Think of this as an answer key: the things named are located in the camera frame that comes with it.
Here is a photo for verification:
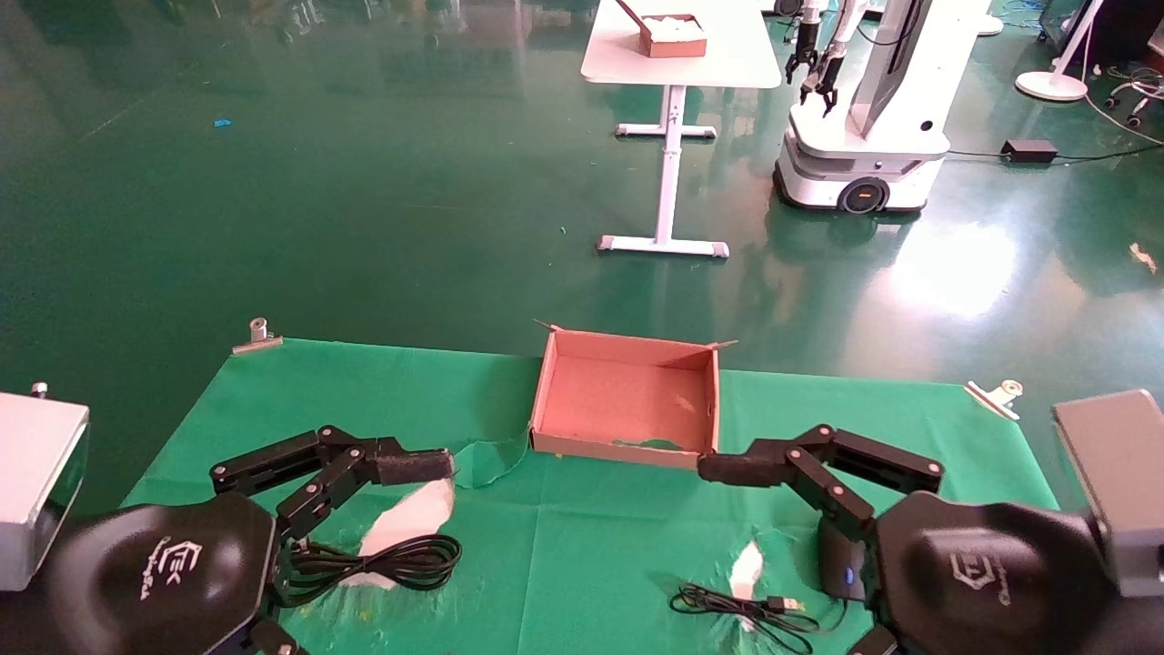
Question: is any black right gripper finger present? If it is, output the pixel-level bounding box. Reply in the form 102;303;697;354
697;423;944;547

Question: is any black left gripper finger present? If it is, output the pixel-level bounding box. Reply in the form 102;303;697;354
209;424;456;539

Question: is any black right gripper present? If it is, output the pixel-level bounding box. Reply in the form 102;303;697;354
848;491;1121;655

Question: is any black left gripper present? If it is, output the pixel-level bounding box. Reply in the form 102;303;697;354
45;491;301;655

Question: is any black cable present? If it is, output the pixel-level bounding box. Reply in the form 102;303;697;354
273;534;463;609

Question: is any black wired mouse with cable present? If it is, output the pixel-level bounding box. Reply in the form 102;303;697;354
671;515;879;655

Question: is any open brown cardboard box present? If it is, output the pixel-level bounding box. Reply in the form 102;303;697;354
527;320;738;471

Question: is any small brown box white filling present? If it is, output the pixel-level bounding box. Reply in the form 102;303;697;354
615;0;708;60

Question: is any green tablecloth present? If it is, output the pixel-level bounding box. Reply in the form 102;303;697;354
121;338;1061;655

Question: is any silver metal table clip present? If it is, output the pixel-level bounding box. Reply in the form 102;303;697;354
964;378;1025;421
231;317;284;355

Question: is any white wheeled robot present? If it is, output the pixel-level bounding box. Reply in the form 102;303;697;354
773;0;994;216

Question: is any small black robot claw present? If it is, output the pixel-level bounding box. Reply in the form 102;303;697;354
785;36;819;86
800;45;843;116

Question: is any black power adapter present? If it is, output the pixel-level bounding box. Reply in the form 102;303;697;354
1000;138;1059;166

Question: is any white crumpled filling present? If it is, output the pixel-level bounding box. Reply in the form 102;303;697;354
641;13;707;41

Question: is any dark cabinet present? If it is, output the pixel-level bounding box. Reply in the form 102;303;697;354
1041;0;1164;65

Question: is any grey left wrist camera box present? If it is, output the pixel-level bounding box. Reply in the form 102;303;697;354
0;382;92;592

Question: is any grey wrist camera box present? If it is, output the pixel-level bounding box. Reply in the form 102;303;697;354
1052;389;1164;597
0;382;92;592

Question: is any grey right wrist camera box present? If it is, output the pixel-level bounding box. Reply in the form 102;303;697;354
1052;389;1164;597

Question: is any white pedestal table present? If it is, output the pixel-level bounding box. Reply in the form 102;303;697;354
580;0;783;259

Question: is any white pedestal fan stand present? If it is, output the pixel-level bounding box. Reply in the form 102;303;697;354
1015;0;1106;102

